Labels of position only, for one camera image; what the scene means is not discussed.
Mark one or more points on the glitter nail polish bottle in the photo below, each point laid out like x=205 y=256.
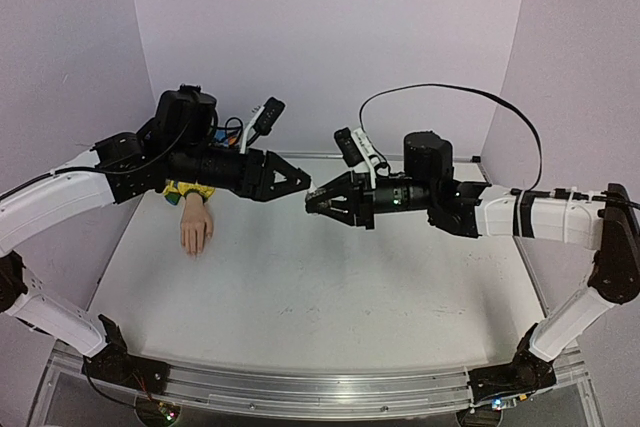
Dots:
x=317 y=201

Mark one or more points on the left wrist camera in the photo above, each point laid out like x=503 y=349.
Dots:
x=262 y=122

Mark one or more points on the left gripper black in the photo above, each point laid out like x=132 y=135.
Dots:
x=261 y=179

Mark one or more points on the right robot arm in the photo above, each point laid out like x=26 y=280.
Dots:
x=602 y=222

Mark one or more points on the colourful patchwork sleeve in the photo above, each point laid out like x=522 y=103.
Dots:
x=174 y=191

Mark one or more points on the aluminium front rail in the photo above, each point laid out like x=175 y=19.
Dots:
x=330 y=396

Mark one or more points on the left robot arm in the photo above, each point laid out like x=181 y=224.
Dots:
x=177 y=143

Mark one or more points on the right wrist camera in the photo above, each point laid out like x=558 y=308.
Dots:
x=359 y=153

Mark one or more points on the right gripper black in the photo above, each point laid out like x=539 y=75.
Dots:
x=363 y=200

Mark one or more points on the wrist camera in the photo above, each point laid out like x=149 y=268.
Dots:
x=262 y=122
x=359 y=153

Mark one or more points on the mannequin hand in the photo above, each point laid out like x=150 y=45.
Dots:
x=196 y=224

